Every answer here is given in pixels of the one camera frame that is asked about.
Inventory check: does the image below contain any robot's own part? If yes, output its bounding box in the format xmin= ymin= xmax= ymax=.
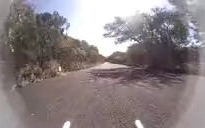
xmin=134 ymin=119 xmax=145 ymax=128
xmin=61 ymin=120 xmax=72 ymax=128

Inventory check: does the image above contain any dry grass verge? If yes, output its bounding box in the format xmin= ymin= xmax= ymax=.
xmin=9 ymin=61 xmax=106 ymax=89

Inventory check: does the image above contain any grey asphalt road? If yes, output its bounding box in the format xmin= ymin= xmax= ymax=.
xmin=0 ymin=61 xmax=205 ymax=128

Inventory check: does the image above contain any row of trees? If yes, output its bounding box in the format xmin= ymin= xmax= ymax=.
xmin=0 ymin=0 xmax=107 ymax=88
xmin=103 ymin=0 xmax=205 ymax=78

